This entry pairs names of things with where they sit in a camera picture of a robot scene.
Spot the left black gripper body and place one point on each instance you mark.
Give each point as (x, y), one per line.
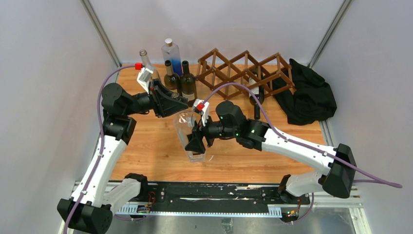
(152, 97)

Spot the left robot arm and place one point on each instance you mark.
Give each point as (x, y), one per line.
(90, 208)

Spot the black cloth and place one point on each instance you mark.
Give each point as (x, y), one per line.
(313, 99)

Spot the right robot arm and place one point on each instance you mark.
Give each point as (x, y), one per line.
(333, 172)

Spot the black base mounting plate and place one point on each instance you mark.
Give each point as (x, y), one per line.
(210, 199)

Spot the olive green wine bottle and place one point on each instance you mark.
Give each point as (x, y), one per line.
(171, 79)

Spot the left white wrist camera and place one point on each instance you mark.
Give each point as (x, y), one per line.
(144, 77)

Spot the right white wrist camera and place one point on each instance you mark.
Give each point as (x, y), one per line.
(202, 107)

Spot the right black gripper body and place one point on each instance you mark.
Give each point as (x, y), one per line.
(211, 131)

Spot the blue square glass bottle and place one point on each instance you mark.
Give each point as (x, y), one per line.
(171, 52)

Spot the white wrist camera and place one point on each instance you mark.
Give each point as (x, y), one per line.
(202, 107)
(144, 77)

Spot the dark wine bottle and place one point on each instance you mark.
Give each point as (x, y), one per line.
(188, 84)
(258, 92)

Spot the clear bottle black cap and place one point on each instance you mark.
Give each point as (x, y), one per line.
(183, 122)

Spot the brown wooden wine rack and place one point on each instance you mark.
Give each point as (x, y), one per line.
(273, 74)

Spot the clear bottle black label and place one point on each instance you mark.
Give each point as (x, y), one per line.
(147, 63)

